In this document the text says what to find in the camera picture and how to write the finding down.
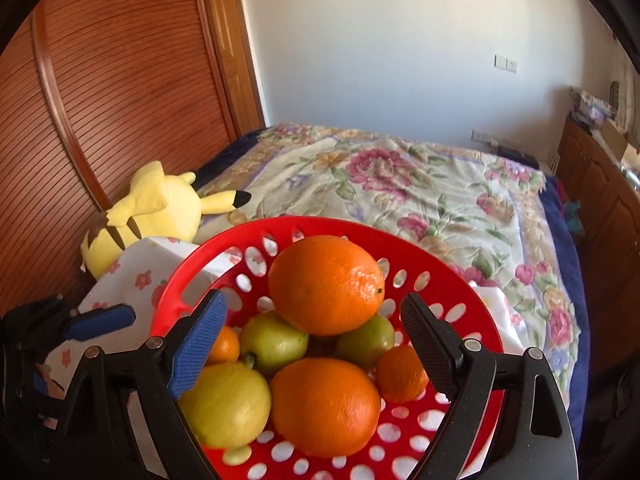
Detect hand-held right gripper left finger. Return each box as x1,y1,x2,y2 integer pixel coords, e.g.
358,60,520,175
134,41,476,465
50,289,229,480

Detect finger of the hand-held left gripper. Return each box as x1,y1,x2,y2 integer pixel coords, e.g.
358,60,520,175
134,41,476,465
31,366,68,401
62,303,137,342

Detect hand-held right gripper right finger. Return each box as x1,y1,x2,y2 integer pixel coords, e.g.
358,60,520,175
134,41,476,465
400,292,577,480

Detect small mandarin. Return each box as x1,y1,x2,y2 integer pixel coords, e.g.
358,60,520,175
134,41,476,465
376,345,431,404
205,325,241,366

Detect red perforated plastic basket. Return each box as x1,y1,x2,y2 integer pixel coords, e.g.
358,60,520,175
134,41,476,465
150,216,505,480

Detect large orange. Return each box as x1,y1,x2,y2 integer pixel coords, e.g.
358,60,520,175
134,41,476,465
269,357,382,459
268,235,386,337

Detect white fruit-print cloth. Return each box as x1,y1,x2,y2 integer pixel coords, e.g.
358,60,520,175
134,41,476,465
42,236,526,480

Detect yellow plush toy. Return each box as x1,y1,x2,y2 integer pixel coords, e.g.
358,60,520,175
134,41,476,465
81,161,252,281

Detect dark blue blanket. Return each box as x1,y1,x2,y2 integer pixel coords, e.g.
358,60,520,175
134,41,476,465
200,127,595,423

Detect teal cloth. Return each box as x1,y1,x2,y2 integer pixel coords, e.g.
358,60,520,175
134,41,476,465
564,201,586,235

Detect wooden cabinet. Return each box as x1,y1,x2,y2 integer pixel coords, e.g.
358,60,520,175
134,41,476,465
556,117,640,281

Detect wooden headboard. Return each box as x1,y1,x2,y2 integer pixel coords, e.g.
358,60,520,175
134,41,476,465
0,0,267,311

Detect cardboard box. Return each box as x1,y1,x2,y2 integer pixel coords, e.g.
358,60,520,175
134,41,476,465
600,120,640,161

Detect cream curtain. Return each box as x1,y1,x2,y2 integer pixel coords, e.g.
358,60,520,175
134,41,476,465
607,45,640,136

